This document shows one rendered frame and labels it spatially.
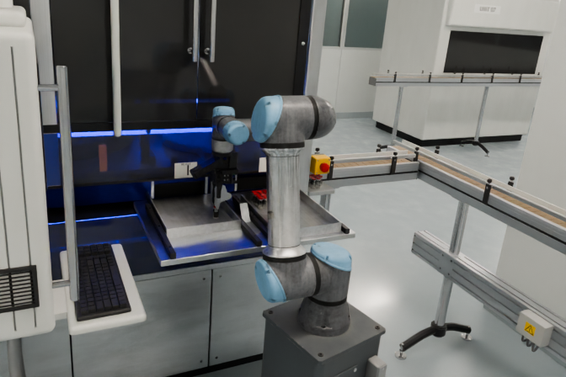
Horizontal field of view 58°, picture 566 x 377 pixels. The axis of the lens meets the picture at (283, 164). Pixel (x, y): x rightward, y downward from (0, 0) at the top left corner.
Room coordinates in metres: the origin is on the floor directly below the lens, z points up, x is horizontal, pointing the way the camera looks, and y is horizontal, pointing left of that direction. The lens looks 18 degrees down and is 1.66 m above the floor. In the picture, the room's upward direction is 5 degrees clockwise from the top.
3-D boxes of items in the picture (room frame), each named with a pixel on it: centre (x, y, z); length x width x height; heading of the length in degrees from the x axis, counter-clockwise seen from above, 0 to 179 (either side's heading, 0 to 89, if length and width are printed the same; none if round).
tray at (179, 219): (1.71, 0.32, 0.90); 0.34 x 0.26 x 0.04; 27
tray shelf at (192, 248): (1.72, 0.14, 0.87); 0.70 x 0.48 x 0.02; 117
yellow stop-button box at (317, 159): (2.08, -0.15, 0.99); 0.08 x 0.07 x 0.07; 27
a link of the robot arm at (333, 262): (1.25, -0.15, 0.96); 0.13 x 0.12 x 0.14; 116
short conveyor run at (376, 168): (2.33, -0.35, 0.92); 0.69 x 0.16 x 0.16; 117
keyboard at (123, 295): (1.34, 0.54, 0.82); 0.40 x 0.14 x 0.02; 27
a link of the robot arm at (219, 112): (1.70, 0.22, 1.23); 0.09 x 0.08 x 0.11; 26
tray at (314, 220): (1.76, -0.04, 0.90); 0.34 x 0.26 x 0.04; 26
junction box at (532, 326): (1.73, -1.04, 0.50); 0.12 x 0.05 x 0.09; 27
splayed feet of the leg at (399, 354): (2.24, -0.86, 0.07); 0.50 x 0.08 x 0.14; 117
